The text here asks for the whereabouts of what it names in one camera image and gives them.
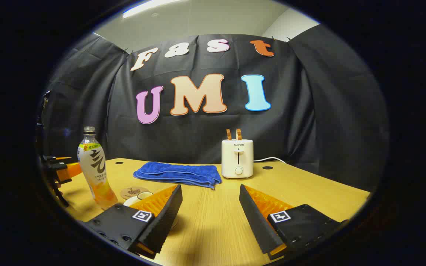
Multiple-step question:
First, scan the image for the white toaster power cable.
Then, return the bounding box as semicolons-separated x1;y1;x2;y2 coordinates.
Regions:
253;157;287;164

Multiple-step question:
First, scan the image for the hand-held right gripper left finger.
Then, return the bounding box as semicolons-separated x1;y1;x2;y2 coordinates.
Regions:
84;184;183;260

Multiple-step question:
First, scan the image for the clear water bottle orange drink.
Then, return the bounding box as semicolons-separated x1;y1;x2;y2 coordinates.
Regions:
77;126;119;210

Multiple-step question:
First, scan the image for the blue folded towel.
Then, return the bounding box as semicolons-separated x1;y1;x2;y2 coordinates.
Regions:
133;161;222;190

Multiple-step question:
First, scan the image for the white toaster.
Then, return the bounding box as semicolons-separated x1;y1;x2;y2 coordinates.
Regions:
221;139;254;179

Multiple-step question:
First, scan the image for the black backdrop cloth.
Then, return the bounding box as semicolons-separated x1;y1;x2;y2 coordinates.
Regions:
37;24;389;192

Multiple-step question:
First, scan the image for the round wooden coaster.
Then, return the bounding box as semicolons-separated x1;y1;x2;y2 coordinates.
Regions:
121;187;151;200

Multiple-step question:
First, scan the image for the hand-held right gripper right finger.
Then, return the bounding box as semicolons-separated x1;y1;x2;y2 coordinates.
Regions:
239;184;350;261

